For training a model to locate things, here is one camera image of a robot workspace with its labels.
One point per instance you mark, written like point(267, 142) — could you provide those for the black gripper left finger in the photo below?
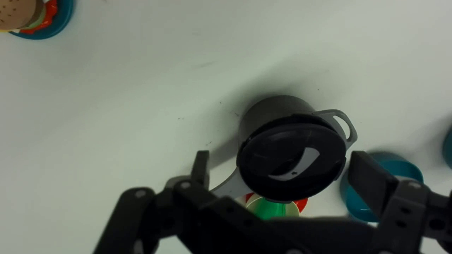
point(155, 212)

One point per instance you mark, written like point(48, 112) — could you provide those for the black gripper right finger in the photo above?
point(376, 184)

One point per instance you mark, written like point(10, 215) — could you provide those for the teal pot lid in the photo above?
point(400, 171)

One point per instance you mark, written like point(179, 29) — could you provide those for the teal toy pot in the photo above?
point(448, 147)

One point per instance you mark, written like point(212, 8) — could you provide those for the black toy pot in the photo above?
point(276, 111)

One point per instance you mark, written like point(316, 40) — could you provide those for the red and green toy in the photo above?
point(273, 209)

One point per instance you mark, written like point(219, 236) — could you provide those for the orange and teal toy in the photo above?
point(64, 19)

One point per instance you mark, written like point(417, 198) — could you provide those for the toy burger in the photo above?
point(26, 12)

